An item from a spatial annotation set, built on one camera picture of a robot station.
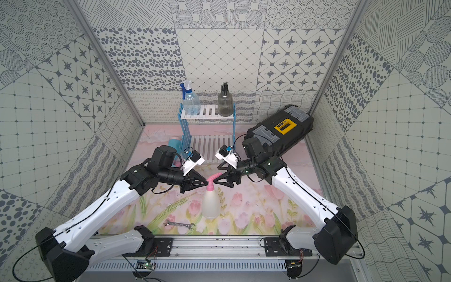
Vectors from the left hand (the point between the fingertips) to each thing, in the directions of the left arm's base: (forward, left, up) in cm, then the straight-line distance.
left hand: (205, 176), depth 68 cm
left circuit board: (-27, +25, -26) cm, 45 cm away
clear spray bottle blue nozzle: (+54, +17, -5) cm, 57 cm away
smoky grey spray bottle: (+35, -6, +6) cm, 36 cm away
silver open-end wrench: (-10, +21, -26) cm, 35 cm away
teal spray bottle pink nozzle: (+30, +24, -17) cm, 42 cm away
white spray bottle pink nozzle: (-7, -2, -8) cm, 11 cm away
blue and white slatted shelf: (+34, +7, -23) cm, 42 cm away
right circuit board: (-26, -37, -29) cm, 54 cm away
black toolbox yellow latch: (+34, -38, -8) cm, 52 cm away
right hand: (+2, -5, -2) cm, 6 cm away
